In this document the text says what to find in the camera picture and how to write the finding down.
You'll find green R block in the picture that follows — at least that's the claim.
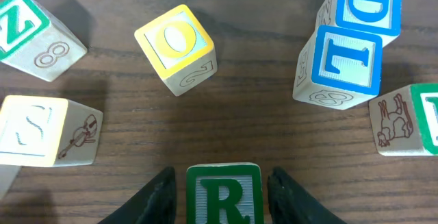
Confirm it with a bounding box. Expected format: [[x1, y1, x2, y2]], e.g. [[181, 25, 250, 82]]
[[186, 162, 264, 224]]

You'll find yellow block beside Z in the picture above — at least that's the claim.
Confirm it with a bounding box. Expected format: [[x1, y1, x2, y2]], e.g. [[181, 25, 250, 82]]
[[1, 95, 103, 167]]

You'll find yellow block left of centre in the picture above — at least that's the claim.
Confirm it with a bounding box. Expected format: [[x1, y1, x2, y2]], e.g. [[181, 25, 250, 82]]
[[0, 164, 21, 199]]

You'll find green Z block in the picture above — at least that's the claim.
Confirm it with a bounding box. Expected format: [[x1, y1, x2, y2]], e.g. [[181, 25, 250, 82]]
[[1, 0, 88, 82]]

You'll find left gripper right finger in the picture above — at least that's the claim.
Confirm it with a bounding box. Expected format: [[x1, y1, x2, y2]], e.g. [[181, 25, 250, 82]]
[[267, 166, 346, 224]]

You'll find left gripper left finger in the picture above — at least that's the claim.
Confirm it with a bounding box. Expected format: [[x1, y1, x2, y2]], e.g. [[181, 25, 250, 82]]
[[99, 166, 177, 224]]

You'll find green B block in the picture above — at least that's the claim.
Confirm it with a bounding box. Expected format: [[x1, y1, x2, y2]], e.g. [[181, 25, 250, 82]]
[[369, 83, 437, 156]]

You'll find yellow block top centre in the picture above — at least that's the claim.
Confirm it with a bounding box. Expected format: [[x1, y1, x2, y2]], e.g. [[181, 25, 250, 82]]
[[134, 4, 218, 97]]

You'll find blue D block upper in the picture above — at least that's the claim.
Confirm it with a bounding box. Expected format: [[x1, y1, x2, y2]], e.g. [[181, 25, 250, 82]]
[[315, 0, 402, 46]]

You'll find blue block beside B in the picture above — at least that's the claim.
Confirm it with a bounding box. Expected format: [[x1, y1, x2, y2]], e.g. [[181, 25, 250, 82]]
[[292, 25, 383, 110]]

